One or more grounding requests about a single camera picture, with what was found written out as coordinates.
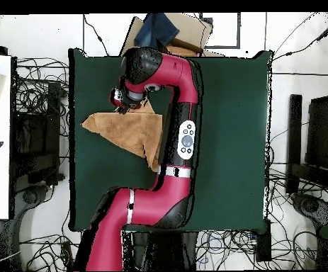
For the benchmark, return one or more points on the orange-brown terry towel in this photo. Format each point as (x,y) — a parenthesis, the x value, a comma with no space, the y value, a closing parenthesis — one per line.
(124,130)

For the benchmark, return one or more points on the blue denim jeans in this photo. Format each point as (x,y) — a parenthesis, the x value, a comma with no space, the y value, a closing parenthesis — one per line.
(155,31)

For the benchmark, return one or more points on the brown cardboard box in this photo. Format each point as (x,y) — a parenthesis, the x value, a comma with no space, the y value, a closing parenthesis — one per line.
(189,28)

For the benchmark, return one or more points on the dark green table cloth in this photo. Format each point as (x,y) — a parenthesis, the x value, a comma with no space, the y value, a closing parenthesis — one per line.
(231,141)

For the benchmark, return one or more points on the black power box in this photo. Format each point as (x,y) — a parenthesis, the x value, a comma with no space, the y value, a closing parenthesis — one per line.
(263,243)

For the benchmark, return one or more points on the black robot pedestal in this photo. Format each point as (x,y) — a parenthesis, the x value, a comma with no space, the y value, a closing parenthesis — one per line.
(166,252)

